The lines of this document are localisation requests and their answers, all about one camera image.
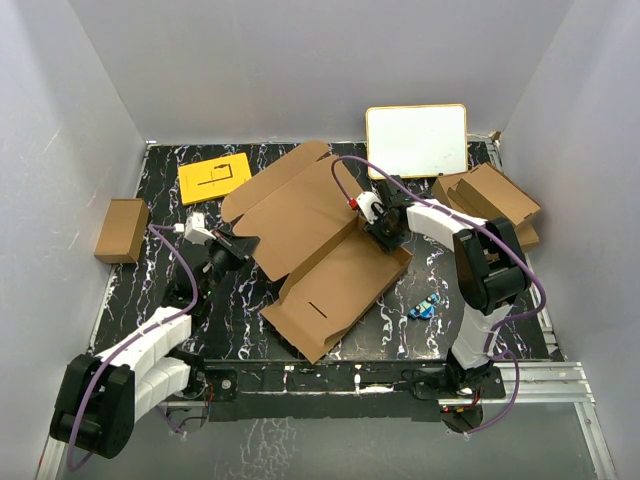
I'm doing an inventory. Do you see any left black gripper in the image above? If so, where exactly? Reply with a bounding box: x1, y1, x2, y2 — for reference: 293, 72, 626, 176
201, 228, 259, 297

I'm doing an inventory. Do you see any cardboard box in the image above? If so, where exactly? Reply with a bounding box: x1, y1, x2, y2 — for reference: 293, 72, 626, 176
94, 198, 149, 264
515, 222, 540, 253
432, 163, 541, 230
221, 141, 412, 363

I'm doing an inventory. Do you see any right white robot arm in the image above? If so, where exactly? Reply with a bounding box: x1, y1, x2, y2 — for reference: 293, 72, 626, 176
349, 177, 531, 397

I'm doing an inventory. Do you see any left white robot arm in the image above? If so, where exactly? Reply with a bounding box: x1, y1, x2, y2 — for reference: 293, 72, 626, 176
49, 230, 259, 459

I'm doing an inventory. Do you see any yellow pad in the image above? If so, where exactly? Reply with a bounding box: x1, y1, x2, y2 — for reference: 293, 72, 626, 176
178, 153, 252, 206

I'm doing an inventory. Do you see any blue toy car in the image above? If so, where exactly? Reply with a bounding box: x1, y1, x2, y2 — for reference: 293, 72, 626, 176
408, 293, 440, 320

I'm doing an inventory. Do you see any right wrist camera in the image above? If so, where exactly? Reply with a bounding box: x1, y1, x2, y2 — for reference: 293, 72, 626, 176
349, 191, 385, 224

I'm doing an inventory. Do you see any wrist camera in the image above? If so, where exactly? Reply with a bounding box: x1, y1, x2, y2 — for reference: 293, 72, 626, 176
349, 191, 385, 224
173, 212, 214, 245

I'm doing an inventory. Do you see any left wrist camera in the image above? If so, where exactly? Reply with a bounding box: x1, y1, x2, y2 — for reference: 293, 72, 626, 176
173, 212, 214, 245

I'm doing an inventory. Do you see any white board yellow frame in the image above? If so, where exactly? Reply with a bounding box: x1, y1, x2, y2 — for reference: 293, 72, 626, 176
365, 104, 468, 180

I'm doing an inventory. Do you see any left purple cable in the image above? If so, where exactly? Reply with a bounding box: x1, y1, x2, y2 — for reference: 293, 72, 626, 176
65, 224, 199, 472

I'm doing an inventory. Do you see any purple cable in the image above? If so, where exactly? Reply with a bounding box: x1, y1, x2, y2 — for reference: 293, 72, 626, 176
65, 224, 199, 472
330, 155, 549, 435

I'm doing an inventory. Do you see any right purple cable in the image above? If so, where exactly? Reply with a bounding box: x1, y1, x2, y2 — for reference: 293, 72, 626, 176
330, 155, 549, 435

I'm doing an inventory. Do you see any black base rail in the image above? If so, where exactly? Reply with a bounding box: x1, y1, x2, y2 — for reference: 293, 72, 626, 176
154, 357, 506, 434

